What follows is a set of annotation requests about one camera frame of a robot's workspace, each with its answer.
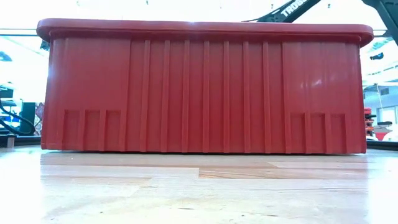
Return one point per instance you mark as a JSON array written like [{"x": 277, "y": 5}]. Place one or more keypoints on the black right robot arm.
[{"x": 298, "y": 7}]

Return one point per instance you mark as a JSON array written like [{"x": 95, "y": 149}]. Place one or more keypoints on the red plastic bin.
[{"x": 199, "y": 93}]

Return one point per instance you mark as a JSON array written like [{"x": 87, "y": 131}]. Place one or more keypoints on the black upright panel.
[{"x": 28, "y": 107}]

